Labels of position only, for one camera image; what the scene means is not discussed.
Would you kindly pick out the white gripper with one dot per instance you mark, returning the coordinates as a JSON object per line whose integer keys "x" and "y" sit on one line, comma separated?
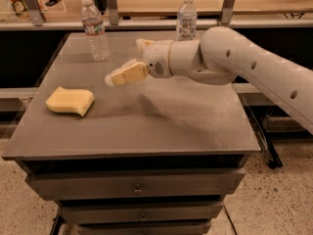
{"x": 156, "y": 59}

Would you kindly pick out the clear water bottle red label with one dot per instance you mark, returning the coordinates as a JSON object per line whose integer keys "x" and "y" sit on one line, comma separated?
{"x": 94, "y": 28}

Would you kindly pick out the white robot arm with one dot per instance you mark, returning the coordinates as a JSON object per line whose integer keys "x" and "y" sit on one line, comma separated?
{"x": 218, "y": 58}

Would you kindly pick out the blue plastic bottle white cap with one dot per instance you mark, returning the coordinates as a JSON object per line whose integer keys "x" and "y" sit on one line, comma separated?
{"x": 186, "y": 21}

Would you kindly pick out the yellow sponge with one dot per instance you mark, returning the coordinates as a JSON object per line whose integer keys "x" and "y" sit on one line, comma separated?
{"x": 70, "y": 101}

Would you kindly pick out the wooden shelf with metal rails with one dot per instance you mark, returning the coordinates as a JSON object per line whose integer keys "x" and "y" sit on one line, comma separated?
{"x": 160, "y": 14}

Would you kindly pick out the grey drawer cabinet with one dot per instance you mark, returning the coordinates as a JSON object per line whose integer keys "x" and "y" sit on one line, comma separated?
{"x": 155, "y": 124}

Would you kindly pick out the small black object on shelf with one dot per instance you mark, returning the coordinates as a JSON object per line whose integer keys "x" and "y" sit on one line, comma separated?
{"x": 51, "y": 3}

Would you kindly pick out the top drawer with knob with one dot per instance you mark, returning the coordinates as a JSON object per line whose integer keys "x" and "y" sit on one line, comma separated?
{"x": 136, "y": 184}

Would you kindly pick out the drawer with knob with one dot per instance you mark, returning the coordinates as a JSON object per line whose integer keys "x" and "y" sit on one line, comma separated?
{"x": 136, "y": 184}
{"x": 141, "y": 212}

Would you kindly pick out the middle drawer with knob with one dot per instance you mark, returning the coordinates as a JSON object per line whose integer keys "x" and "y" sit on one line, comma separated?
{"x": 141, "y": 212}

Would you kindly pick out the bottom drawer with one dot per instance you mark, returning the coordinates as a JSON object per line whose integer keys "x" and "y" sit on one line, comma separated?
{"x": 149, "y": 228}

